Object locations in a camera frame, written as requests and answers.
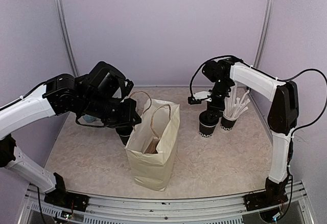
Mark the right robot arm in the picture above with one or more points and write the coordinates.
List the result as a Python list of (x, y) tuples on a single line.
[(286, 108)]

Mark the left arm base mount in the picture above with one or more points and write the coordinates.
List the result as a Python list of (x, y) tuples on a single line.
[(68, 200)]

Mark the aluminium frame post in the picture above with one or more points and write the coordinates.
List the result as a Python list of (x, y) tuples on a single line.
[(264, 33), (65, 35)]

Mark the black paper coffee cup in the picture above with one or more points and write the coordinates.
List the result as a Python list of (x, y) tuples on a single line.
[(124, 134)]

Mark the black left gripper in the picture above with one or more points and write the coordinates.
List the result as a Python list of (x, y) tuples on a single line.
[(129, 114)]

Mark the right aluminium frame post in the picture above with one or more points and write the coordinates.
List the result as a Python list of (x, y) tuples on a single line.
[(264, 33)]

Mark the brown cardboard cup carrier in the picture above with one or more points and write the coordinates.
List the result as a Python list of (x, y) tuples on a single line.
[(151, 149)]

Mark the left aluminium frame post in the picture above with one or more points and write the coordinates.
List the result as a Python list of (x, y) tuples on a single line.
[(65, 35)]

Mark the white wrapped straws bundle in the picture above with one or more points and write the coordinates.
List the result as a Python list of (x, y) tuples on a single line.
[(235, 106)]

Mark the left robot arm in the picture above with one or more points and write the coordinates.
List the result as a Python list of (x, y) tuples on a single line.
[(103, 93)]

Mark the aluminium front frame rail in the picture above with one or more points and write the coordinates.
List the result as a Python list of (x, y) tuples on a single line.
[(221, 209)]

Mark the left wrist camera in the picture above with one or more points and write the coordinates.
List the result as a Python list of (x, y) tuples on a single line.
[(126, 87)]

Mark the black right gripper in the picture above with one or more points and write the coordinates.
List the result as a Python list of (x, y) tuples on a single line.
[(211, 108)]

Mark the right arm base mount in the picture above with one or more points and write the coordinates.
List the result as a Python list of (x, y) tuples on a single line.
[(259, 200)]

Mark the black cup holding straws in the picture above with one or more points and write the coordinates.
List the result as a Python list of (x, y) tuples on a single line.
[(227, 123)]

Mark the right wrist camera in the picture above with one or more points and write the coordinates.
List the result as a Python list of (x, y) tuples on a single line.
[(198, 97)]

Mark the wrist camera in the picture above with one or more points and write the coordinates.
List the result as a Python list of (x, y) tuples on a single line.
[(126, 87), (198, 97)]

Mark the blue translucent cup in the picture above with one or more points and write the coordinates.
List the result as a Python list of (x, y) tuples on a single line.
[(89, 119)]

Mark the cream paper takeout bag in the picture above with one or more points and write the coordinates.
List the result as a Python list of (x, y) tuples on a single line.
[(160, 119)]

